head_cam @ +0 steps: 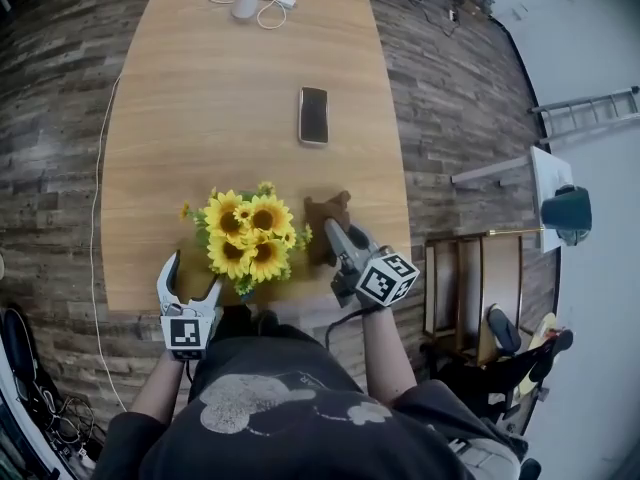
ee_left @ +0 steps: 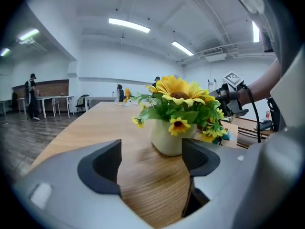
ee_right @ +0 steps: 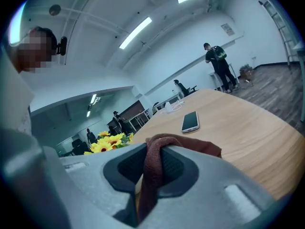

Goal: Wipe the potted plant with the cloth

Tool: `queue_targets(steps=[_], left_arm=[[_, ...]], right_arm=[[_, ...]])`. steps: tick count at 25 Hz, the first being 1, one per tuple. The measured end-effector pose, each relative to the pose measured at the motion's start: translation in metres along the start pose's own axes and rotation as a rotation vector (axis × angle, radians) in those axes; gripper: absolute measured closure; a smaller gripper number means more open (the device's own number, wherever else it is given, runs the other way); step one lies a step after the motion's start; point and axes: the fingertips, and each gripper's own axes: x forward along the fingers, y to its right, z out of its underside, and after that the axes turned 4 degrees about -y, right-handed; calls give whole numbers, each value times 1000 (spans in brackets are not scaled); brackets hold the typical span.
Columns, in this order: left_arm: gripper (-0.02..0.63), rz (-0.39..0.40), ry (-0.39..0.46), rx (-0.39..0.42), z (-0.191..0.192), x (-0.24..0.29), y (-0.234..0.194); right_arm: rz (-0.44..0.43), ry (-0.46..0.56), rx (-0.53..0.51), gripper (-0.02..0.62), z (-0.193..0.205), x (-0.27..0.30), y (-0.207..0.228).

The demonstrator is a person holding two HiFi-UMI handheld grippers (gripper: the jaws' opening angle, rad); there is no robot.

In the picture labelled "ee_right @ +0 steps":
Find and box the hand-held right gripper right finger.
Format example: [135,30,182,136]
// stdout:
[142,145,290,229]

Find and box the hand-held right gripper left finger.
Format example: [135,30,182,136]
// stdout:
[59,143,146,228]

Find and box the yellow sunflower bouquet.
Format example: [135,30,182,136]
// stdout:
[83,130,135,156]

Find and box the brown cloth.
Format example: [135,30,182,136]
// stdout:
[137,134,223,224]

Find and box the black office chair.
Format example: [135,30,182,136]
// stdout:
[71,138,90,156]
[179,82,200,96]

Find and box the wooden table with white legs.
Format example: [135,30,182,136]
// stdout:
[132,87,305,201]

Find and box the smartphone in white case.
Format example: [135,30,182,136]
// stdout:
[181,111,201,134]

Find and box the small white device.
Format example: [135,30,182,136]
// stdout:
[165,101,175,115]

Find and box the person's head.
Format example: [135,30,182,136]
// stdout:
[13,26,58,74]

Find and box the round ceiling dome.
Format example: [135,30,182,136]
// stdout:
[49,4,62,17]

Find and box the metal ladder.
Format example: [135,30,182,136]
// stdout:
[258,0,299,74]

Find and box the white charging cable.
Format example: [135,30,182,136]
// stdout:
[159,100,185,115]

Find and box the black head-worn camera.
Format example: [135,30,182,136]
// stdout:
[56,36,68,56]

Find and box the wall poster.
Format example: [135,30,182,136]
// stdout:
[221,22,235,37]

